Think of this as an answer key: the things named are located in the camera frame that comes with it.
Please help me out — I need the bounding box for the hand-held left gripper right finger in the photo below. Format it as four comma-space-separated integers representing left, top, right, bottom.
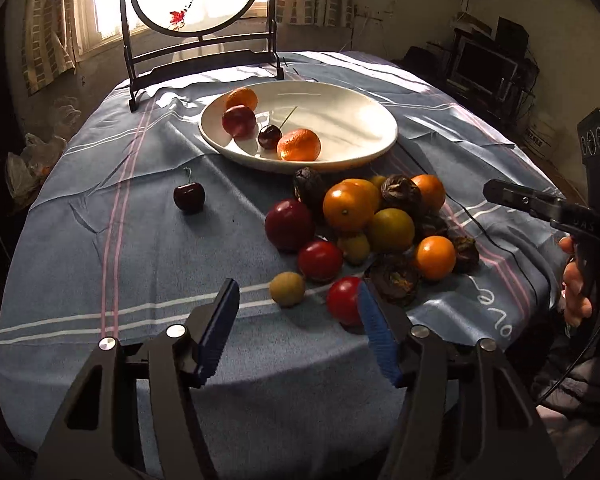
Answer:
356, 280, 566, 480

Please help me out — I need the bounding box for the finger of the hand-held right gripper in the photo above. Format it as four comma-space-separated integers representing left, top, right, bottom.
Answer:
482, 178, 565, 222

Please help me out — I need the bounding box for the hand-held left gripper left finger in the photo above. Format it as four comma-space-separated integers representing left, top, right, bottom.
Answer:
32, 277, 241, 480

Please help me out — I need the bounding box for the red cherry tomato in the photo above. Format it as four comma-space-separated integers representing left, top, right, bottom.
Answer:
326, 276, 365, 326
298, 240, 344, 282

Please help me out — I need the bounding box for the dark water chestnut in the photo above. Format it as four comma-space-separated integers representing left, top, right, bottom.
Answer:
416, 211, 451, 241
293, 166, 328, 211
381, 174, 423, 212
364, 255, 422, 309
450, 236, 480, 274

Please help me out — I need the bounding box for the tan longan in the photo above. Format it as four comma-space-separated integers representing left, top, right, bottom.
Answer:
336, 232, 371, 266
269, 271, 306, 308

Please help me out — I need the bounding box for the orange mandarin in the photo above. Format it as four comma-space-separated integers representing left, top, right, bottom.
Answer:
225, 87, 259, 112
411, 174, 447, 213
276, 128, 322, 162

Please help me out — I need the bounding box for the small smooth orange fruit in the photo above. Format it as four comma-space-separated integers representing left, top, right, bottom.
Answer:
413, 235, 457, 281

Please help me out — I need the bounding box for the yellow-green citrus fruit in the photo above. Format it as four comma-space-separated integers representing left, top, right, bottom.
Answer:
367, 207, 416, 254

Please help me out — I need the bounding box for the red plum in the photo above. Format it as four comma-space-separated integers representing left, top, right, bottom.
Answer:
264, 198, 316, 254
222, 105, 257, 140

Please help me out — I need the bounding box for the large smooth orange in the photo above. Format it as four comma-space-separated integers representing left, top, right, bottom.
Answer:
322, 178, 382, 233

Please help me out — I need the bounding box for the white plate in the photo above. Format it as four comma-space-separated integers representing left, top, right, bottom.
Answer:
198, 80, 399, 174

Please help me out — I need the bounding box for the person's right forearm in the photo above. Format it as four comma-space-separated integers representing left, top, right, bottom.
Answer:
530, 280, 600, 426

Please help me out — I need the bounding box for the person's right hand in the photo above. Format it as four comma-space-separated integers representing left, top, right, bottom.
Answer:
558, 236, 594, 329

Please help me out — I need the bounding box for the white bucket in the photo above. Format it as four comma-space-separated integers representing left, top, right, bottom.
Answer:
522, 110, 563, 161

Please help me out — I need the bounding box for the blue striped tablecloth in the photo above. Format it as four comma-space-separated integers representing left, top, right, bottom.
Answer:
0, 51, 571, 480

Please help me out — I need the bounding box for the black television stand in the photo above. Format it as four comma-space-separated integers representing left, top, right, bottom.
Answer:
450, 27, 538, 121

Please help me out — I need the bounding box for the dark red cherry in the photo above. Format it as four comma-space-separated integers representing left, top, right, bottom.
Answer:
173, 166, 206, 213
257, 106, 299, 151

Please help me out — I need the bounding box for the television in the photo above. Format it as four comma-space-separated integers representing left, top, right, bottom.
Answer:
452, 35, 521, 96

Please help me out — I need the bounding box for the black speaker box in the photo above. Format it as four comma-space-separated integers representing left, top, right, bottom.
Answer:
496, 16, 530, 58

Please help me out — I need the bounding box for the dark bundle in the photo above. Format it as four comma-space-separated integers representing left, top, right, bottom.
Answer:
405, 45, 451, 81

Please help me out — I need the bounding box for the clear plastic bag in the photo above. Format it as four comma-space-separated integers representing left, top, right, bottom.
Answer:
5, 132, 68, 206

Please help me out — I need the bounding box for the round painted screen black stand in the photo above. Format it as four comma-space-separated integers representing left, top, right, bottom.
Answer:
118, 0, 285, 113

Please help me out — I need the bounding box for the window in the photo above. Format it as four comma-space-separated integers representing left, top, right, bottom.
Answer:
75, 0, 271, 56

